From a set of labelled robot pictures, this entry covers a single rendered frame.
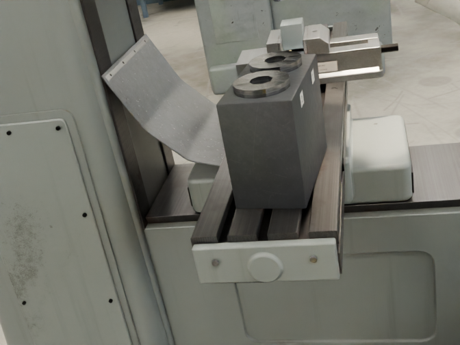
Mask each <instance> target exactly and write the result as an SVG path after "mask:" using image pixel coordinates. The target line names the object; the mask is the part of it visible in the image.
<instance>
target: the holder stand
mask: <svg viewBox="0 0 460 345"><path fill-rule="evenodd" d="M216 108H217V112H218V119H219V123H220V129H221V133H222V140H223V144H224V148H225V154H226V158H227V165H228V169H229V175H230V179H231V186H232V190H233V196H234V200H235V206H236V208H238V209H305V208H307V204H308V202H309V199H310V196H311V193H312V190H313V188H314V184H315V182H316V178H317V176H318V173H319V170H320V167H321V164H322V161H323V158H324V154H325V152H326V150H327V139H326V133H325V127H324V115H323V108H322V97H321V91H320V79H319V72H318V61H317V55H316V54H315V53H313V54H304V55H301V54H300V53H298V52H295V51H276V52H271V53H266V54H263V55H260V56H257V57H255V58H253V59H252V60H251V61H250V62H249V63H248V64H247V66H246V67H245V68H244V70H243V71H242V72H241V73H240V75H239V76H238V78H237V79H236V80H235V81H234V82H233V84H232V85H231V86H230V88H229V89H228V91H226V92H225V94H224V95H223V97H222V98H221V99H220V100H219V102H218V103H217V104H216Z"/></svg>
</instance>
